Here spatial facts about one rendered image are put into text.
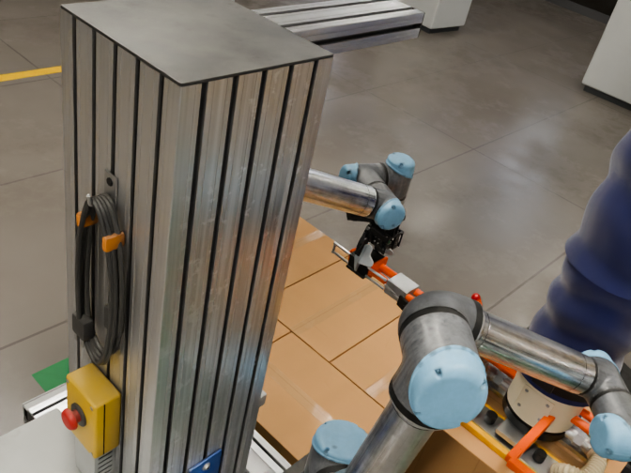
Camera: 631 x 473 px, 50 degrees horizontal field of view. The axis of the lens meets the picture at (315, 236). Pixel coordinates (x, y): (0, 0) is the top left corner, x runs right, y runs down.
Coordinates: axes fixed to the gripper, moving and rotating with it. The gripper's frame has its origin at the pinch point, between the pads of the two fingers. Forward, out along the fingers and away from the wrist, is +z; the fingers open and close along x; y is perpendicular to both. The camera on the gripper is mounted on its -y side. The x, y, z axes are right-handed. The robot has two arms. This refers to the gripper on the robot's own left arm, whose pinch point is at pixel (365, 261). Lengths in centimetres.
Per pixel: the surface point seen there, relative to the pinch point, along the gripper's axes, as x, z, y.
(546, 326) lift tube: -7, -22, 54
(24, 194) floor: 13, 122, -240
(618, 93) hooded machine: 597, 116, -120
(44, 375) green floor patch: -44, 120, -111
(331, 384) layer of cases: 11, 66, -6
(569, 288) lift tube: -8, -34, 55
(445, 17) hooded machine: 572, 110, -333
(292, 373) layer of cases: 3, 66, -18
